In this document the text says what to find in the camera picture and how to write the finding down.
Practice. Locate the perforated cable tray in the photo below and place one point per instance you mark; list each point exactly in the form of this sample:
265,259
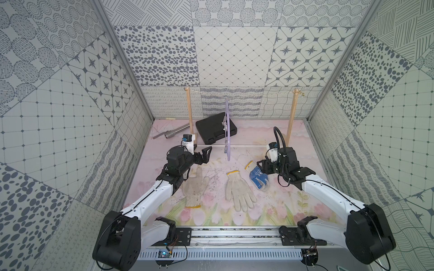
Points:
222,254

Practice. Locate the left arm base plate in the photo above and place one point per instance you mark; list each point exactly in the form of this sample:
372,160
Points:
180,237

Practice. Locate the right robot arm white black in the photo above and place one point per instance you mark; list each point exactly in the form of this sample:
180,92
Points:
366,232

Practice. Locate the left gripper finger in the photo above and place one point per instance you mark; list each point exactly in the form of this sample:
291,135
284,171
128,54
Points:
206,152
198,160

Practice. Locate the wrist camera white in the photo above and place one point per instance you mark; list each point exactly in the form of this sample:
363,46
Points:
188,142
272,152

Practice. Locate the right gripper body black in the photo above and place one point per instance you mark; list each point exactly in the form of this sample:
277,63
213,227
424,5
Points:
276,167

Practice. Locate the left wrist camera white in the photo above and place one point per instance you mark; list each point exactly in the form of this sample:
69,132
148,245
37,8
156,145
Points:
188,142

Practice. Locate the wooden drying rack frame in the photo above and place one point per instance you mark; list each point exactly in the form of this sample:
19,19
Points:
296,94

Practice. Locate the yellow dotted work glove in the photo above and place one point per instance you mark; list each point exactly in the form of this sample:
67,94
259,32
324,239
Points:
194,188

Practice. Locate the white work glove yellow cuff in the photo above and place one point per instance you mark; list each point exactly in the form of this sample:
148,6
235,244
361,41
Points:
238,191

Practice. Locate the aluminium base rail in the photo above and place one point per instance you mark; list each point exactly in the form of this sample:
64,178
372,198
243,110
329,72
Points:
235,237

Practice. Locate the purple clip hanger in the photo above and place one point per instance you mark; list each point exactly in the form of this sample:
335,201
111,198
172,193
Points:
227,129

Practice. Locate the black plastic tool case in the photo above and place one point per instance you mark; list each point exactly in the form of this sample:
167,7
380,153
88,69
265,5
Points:
211,129

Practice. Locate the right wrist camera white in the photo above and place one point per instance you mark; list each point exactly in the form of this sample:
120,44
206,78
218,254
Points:
272,152

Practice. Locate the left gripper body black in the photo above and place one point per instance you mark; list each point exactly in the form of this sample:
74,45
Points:
197,157

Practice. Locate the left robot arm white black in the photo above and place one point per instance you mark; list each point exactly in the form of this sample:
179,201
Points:
122,236

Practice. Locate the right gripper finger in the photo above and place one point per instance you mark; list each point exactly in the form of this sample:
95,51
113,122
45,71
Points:
262,163
264,168

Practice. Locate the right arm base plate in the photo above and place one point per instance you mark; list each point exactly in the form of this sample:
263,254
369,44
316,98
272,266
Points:
298,236

